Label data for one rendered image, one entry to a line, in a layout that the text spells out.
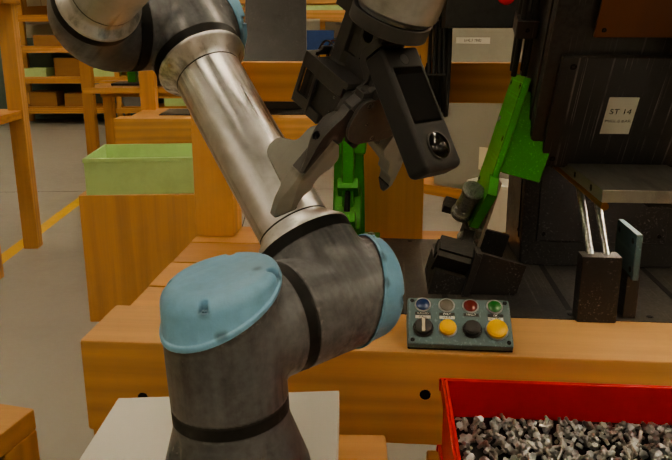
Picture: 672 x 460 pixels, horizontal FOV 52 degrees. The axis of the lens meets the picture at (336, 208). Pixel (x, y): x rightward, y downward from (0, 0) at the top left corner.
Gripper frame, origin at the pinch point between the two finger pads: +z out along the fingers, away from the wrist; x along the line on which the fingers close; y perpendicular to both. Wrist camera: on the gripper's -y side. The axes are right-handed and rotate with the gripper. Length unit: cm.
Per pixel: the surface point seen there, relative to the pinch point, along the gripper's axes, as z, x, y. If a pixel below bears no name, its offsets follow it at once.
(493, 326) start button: 22.4, -32.5, -9.2
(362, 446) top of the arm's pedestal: 30.3, -7.3, -11.9
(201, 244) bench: 64, -33, 57
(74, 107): 536, -369, 810
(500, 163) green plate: 11, -51, 11
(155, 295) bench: 53, -10, 39
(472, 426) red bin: 23.8, -17.2, -18.7
